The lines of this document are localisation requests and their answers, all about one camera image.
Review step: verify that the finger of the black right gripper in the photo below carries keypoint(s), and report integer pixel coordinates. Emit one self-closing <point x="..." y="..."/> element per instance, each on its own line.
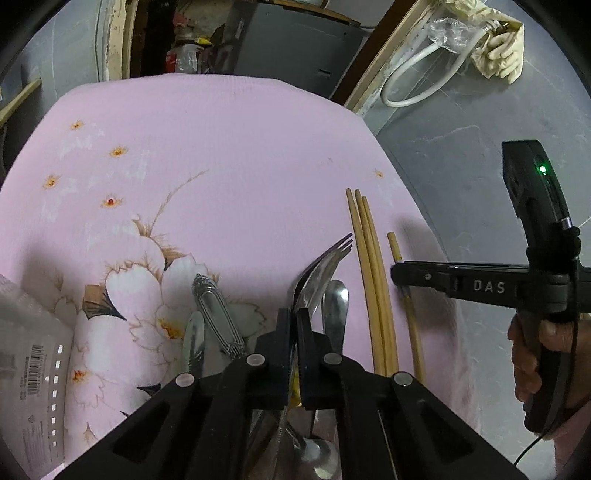
<point x="435" y="275"/>

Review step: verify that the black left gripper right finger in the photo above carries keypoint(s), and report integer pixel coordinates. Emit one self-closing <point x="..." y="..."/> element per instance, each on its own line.
<point x="314" y="373"/>

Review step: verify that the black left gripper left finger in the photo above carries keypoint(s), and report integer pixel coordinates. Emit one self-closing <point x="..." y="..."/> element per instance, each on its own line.
<point x="273" y="377"/>

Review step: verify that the silver ornate handle knife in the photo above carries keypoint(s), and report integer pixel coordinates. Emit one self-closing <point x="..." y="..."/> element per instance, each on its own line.
<point x="214" y="310"/>

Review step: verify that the wooden chopstick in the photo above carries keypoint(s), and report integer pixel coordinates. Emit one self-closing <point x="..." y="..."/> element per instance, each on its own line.
<point x="362" y="238"/>
<point x="413" y="326"/>
<point x="391" y="350"/>
<point x="358" y="196"/>

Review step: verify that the silver spoon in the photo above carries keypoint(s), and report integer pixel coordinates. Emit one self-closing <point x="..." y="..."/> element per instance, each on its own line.
<point x="335" y="308"/>
<point x="194" y="345"/>

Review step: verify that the silver fork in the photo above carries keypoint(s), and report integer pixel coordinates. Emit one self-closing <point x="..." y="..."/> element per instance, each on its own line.
<point x="309" y="288"/>

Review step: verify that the right hand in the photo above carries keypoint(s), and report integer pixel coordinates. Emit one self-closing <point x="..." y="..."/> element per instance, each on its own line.
<point x="555" y="338"/>

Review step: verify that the cream rubber gloves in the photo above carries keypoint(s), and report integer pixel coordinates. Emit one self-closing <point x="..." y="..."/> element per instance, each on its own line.
<point x="501" y="52"/>

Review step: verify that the white perforated utensil holder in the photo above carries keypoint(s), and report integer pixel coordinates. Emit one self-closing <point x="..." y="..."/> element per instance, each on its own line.
<point x="35" y="352"/>

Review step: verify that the dark grey cabinet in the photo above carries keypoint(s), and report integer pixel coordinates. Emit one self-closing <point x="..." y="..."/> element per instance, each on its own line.
<point x="282" y="41"/>

